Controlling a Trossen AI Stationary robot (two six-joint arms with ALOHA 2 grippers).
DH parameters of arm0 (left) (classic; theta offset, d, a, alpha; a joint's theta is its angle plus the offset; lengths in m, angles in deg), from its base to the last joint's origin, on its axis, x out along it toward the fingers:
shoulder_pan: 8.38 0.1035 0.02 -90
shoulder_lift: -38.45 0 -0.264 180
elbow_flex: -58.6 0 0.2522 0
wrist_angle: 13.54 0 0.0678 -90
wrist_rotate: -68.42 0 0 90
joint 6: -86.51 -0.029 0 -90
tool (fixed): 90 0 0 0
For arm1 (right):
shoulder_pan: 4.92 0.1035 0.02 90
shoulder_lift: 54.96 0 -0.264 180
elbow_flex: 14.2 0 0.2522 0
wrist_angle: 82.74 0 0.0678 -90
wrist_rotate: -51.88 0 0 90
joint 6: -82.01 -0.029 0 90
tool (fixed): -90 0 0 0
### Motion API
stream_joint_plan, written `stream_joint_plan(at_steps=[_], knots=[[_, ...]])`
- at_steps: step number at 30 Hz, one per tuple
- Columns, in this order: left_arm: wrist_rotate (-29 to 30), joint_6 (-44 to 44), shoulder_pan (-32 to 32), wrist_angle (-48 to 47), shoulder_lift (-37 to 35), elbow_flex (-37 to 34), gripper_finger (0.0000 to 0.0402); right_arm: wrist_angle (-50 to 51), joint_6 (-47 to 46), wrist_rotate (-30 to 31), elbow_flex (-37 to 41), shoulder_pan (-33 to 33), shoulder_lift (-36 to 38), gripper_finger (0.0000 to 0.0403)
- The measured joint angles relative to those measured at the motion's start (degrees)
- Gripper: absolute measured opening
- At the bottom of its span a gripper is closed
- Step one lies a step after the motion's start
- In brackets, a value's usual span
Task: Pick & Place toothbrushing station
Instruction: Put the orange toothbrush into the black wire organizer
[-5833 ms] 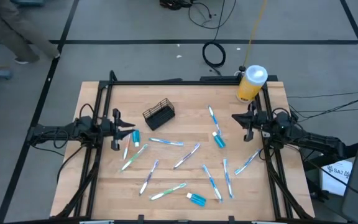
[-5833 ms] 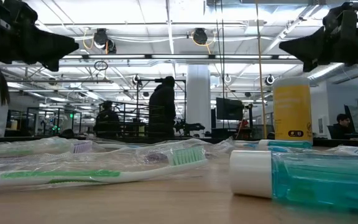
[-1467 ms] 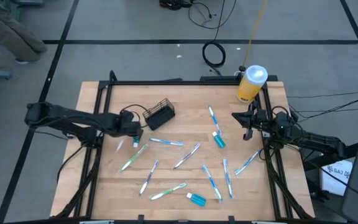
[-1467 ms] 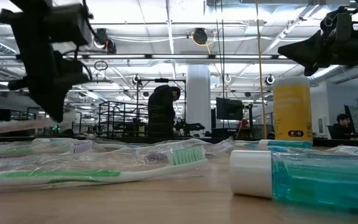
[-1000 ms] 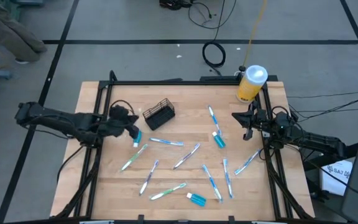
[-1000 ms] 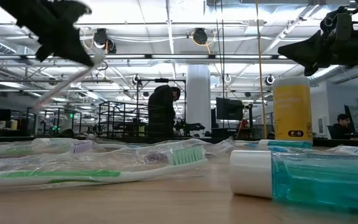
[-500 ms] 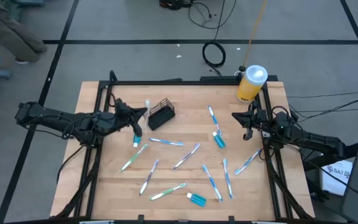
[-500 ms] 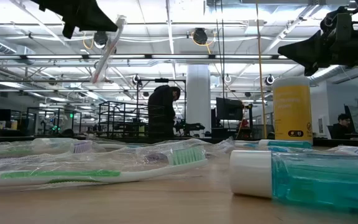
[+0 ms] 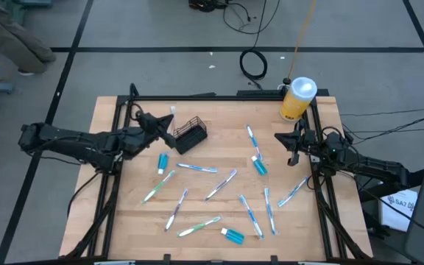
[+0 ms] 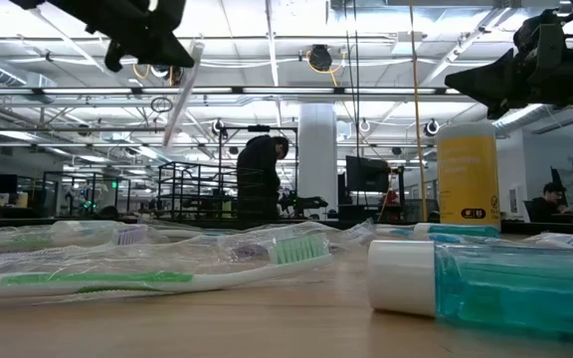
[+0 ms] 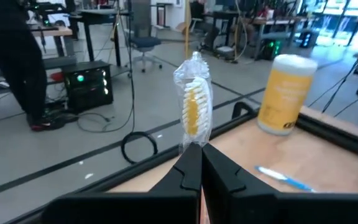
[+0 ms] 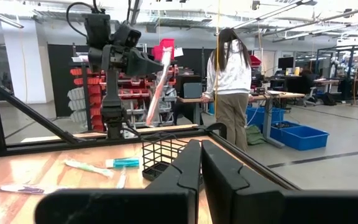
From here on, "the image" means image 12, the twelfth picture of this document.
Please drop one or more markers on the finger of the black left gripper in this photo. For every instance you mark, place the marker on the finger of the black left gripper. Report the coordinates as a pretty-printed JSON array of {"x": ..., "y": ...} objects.
[{"x": 141, "y": 65}]

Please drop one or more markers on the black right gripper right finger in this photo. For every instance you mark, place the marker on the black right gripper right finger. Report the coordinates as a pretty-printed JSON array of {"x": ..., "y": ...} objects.
[{"x": 244, "y": 202}]

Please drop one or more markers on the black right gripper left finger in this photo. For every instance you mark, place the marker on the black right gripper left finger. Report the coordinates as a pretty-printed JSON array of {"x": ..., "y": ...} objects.
[{"x": 166, "y": 205}]

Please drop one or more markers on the pink toothbrush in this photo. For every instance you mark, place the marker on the pink toothbrush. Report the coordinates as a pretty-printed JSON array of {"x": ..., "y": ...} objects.
[{"x": 158, "y": 93}]

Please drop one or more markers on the blue toothbrush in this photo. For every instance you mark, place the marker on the blue toothbrush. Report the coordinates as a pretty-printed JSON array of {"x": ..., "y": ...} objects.
[{"x": 121, "y": 180}]

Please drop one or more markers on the blue mouthwash bottle white cap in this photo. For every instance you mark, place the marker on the blue mouthwash bottle white cap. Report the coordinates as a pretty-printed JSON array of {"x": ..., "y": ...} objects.
[{"x": 124, "y": 162}]

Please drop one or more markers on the green toothbrush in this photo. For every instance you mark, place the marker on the green toothbrush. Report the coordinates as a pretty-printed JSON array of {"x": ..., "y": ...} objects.
[{"x": 89, "y": 168}]

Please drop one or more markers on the purple toothbrush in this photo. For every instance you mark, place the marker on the purple toothbrush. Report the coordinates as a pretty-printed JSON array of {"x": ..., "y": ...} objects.
[{"x": 26, "y": 188}]

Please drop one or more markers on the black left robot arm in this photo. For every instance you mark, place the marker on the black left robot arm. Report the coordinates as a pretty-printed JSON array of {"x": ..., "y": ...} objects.
[{"x": 112, "y": 99}]

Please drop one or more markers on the grey equipment case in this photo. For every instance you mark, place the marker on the grey equipment case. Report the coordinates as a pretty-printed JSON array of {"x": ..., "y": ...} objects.
[{"x": 193, "y": 90}]

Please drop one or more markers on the green bag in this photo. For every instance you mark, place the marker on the green bag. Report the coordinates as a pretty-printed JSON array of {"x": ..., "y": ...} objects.
[{"x": 255, "y": 135}]

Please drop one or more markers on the blue plastic bin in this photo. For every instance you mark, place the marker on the blue plastic bin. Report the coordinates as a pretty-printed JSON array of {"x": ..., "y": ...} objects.
[
  {"x": 259, "y": 115},
  {"x": 306, "y": 140},
  {"x": 278, "y": 132}
]

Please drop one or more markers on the white building pillar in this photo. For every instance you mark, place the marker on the white building pillar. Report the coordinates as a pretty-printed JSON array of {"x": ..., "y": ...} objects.
[{"x": 23, "y": 62}]

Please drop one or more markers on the person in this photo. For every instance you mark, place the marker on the person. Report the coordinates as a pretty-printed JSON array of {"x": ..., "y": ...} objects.
[
  {"x": 308, "y": 81},
  {"x": 228, "y": 74}
]

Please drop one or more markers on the wooden desk metal legs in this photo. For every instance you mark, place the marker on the wooden desk metal legs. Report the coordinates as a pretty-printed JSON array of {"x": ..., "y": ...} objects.
[{"x": 284, "y": 95}]

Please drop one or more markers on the yellow container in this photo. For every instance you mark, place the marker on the yellow container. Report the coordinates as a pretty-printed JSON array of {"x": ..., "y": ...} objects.
[{"x": 297, "y": 71}]

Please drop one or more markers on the black computer monitor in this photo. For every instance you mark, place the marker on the black computer monitor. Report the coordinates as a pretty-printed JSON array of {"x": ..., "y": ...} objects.
[{"x": 286, "y": 63}]

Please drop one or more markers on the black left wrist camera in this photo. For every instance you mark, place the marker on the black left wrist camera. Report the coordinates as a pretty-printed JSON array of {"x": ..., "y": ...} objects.
[{"x": 127, "y": 35}]

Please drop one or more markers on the black robot cell frame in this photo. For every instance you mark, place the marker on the black robot cell frame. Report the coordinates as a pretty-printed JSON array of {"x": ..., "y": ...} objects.
[{"x": 350, "y": 62}]

